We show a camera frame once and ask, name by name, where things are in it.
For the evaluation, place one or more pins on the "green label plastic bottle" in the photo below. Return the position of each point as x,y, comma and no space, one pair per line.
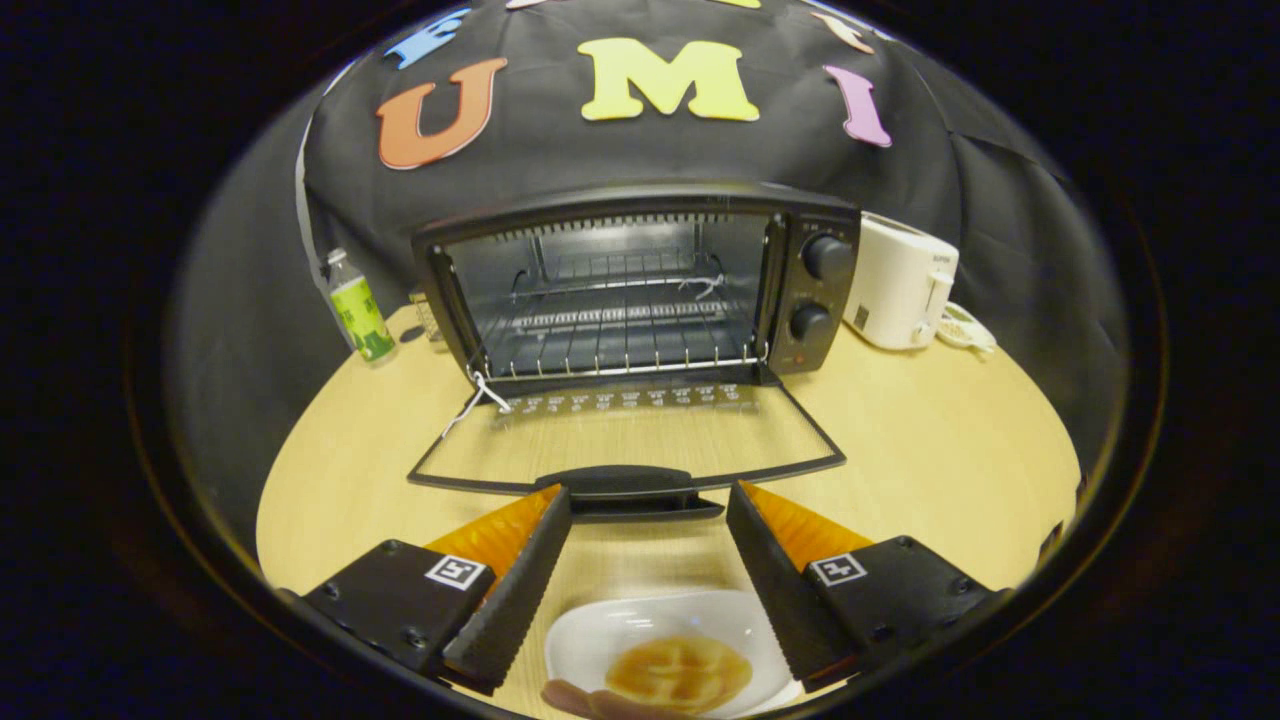
362,320

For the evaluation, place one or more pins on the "small black round object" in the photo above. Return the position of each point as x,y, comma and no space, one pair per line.
410,333

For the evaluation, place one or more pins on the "white plate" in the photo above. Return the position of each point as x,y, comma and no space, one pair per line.
600,630

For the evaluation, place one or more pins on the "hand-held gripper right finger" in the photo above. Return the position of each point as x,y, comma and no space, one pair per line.
785,600

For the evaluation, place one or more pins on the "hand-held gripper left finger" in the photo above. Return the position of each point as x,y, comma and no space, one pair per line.
515,600

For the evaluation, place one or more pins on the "golden bread bun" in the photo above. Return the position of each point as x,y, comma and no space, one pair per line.
680,675

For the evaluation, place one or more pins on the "white pop-up toaster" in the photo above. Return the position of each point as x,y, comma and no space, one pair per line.
895,280

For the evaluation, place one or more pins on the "small white dish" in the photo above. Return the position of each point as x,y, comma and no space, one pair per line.
965,330

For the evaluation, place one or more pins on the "black toaster oven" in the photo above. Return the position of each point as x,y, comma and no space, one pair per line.
835,290

